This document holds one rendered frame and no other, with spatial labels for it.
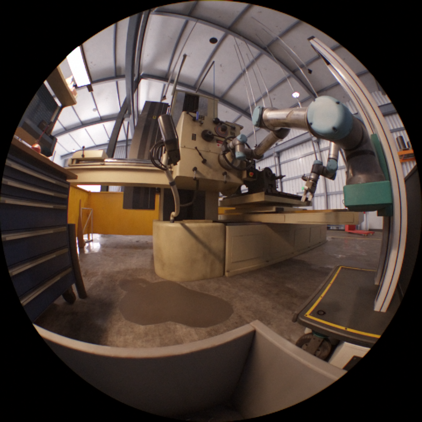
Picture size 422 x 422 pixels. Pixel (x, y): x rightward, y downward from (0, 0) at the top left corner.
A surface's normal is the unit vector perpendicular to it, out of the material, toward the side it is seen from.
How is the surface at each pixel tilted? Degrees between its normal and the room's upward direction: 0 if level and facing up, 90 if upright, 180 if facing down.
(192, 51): 169
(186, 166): 90
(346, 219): 90
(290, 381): 90
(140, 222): 90
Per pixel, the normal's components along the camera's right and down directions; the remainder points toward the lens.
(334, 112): -0.96, 0.05
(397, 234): -0.88, -0.03
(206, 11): -0.18, 0.98
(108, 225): 0.41, -0.04
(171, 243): -0.12, -0.04
